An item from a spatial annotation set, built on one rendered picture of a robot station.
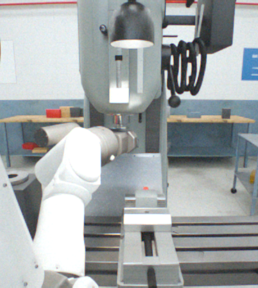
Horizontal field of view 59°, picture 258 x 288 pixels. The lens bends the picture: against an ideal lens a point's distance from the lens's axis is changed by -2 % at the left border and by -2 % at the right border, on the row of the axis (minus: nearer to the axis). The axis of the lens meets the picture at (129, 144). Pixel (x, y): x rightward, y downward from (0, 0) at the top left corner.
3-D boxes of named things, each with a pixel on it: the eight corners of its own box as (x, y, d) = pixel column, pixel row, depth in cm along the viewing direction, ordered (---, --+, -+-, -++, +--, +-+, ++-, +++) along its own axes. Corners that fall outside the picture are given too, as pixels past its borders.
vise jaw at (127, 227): (171, 231, 60) (172, 218, 59) (123, 231, 60) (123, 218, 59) (167, 219, 66) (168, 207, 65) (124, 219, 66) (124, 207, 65)
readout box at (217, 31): (236, 45, 76) (241, -22, 72) (210, 45, 77) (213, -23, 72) (215, 54, 96) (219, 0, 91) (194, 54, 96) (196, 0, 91)
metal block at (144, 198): (156, 216, 66) (157, 197, 64) (135, 216, 66) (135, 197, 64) (154, 207, 71) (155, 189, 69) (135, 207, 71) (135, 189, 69)
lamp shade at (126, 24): (122, 37, 32) (122, -10, 31) (102, 45, 38) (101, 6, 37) (163, 42, 36) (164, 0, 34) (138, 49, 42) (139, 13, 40)
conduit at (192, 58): (205, 96, 78) (209, 31, 73) (158, 96, 78) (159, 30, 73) (192, 95, 96) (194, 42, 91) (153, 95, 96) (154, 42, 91)
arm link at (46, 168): (118, 155, 48) (87, 171, 37) (85, 179, 52) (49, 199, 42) (87, 110, 48) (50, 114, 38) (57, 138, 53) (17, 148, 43)
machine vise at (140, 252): (183, 290, 50) (187, 248, 48) (116, 290, 50) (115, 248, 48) (163, 211, 84) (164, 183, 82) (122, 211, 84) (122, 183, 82)
